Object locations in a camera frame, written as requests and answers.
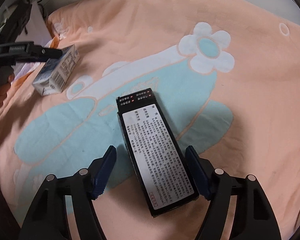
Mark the blue white milk carton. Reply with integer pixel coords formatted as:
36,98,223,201
32,44,80,96

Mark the black rectangular box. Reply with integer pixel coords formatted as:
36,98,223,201
116,88,199,217

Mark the left hand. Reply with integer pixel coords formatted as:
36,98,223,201
0,66,15,108

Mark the peach floral towel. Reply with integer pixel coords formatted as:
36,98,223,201
0,0,300,239

